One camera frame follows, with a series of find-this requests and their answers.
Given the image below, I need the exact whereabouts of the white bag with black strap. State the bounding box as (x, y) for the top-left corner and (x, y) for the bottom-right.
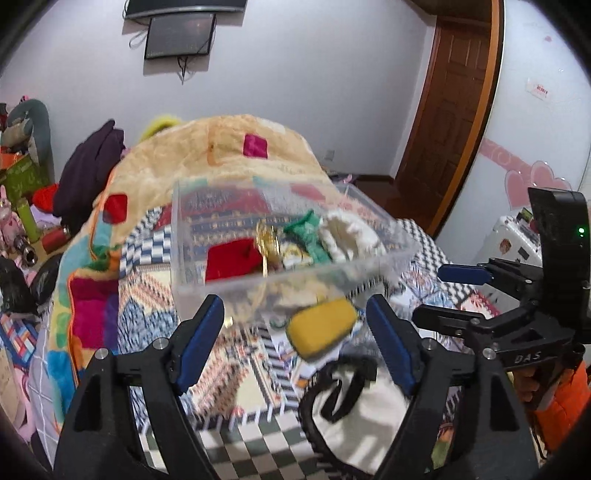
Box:
(298, 354), (417, 477)

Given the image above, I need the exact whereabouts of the black round bag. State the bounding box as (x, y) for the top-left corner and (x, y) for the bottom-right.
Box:
(30, 253), (64, 306)

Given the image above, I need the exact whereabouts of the green bottle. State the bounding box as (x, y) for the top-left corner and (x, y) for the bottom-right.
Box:
(17, 198), (42, 243)

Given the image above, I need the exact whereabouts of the pink plush toy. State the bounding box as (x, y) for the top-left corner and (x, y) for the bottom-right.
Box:
(0, 185), (25, 259)

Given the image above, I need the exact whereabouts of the white suitcase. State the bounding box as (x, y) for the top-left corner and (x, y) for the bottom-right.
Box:
(475, 215), (548, 269)

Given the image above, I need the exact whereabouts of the silver flashlight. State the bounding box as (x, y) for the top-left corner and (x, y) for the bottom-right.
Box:
(16, 237), (38, 267)

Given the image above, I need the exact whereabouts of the red thermos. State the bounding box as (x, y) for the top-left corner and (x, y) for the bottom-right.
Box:
(41, 226), (71, 254)

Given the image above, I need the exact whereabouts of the green cardboard box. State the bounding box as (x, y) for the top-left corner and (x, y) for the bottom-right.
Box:
(0, 154), (49, 205)

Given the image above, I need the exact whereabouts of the black hanging cable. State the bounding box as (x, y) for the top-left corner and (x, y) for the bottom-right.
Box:
(177, 55), (197, 85)

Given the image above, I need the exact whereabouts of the white wall label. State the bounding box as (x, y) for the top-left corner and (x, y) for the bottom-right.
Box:
(526, 78), (553, 100)

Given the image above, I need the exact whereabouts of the green cloth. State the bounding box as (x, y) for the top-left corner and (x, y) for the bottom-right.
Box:
(283, 210), (334, 267)

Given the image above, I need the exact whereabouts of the yellow-green fluffy cloth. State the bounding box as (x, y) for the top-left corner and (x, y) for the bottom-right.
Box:
(140, 115), (184, 142)

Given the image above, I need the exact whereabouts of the brown wooden door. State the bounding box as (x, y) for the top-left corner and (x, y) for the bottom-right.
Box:
(392, 0), (505, 236)

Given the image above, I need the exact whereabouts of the dark purple jacket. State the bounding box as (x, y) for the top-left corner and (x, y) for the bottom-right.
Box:
(53, 119), (127, 223)

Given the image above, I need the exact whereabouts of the patterned bedsheet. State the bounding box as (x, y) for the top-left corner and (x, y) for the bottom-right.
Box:
(117, 203), (502, 480)

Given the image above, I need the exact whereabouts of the clear plastic box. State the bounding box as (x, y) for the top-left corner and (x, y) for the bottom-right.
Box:
(171, 178), (419, 325)

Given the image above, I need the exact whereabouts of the black wall television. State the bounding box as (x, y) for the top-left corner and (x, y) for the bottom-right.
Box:
(124, 0), (248, 20)

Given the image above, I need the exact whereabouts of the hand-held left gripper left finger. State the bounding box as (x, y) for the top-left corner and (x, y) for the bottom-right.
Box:
(53, 294), (227, 480)

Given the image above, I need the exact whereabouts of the yellow sponge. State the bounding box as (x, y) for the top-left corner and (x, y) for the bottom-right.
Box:
(286, 298), (359, 361)

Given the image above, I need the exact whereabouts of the pink heart wall sticker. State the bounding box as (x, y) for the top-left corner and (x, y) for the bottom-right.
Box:
(503, 160), (574, 211)

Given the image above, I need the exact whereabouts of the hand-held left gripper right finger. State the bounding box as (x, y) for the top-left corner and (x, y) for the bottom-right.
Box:
(365, 294), (539, 480)

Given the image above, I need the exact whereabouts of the black plastic bag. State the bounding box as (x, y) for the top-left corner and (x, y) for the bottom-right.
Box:
(0, 256), (38, 317)

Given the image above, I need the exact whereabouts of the gold shiny ornament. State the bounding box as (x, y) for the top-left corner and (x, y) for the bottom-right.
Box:
(255, 220), (283, 278)

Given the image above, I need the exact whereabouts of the white fluffy cloth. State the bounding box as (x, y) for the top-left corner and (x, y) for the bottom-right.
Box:
(318, 210), (387, 264)

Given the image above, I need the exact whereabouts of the person's right forearm orange sleeve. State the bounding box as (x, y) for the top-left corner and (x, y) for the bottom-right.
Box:
(531, 360), (588, 459)

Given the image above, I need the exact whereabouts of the beige patchwork plush blanket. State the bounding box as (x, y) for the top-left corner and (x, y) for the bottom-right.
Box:
(45, 113), (345, 432)

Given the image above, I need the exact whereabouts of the red knitted cloth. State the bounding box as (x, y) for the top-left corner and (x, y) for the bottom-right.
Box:
(31, 184), (61, 211)

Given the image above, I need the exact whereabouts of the person's right hand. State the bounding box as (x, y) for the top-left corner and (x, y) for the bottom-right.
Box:
(512, 360), (557, 412)

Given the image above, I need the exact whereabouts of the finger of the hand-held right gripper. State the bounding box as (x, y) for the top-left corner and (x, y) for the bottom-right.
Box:
(411, 302), (509, 341)
(436, 258), (544, 298)

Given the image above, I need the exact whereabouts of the black wall monitor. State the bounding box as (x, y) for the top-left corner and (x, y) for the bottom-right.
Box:
(144, 13), (218, 61)

